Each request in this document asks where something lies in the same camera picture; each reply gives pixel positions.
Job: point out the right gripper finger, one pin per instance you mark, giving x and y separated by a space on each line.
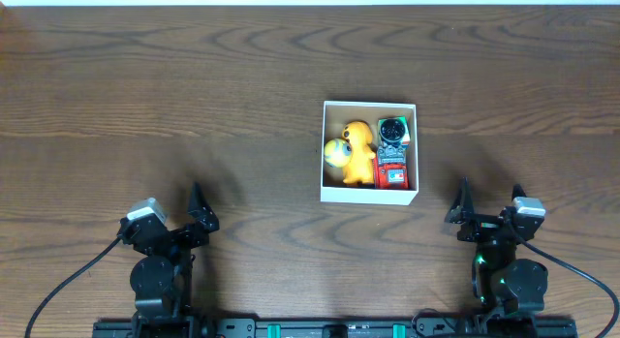
518 192
462 208

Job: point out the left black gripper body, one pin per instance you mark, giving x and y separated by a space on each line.
179 235

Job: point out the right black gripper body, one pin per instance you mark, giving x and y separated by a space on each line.
481 228

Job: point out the multicoloured puzzle cube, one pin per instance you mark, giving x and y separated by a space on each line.
406 140

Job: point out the black round wheel toy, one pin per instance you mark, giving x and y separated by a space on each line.
392 131

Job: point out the orange dinosaur toy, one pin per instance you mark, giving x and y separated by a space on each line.
360 169

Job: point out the yellow one-eyed ball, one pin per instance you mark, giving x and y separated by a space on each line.
338 153

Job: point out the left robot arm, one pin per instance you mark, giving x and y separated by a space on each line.
162 280

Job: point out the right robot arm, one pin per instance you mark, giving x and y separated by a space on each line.
500 279

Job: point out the white cardboard box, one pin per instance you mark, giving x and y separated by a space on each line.
337 114

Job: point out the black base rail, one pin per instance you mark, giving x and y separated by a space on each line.
419 327

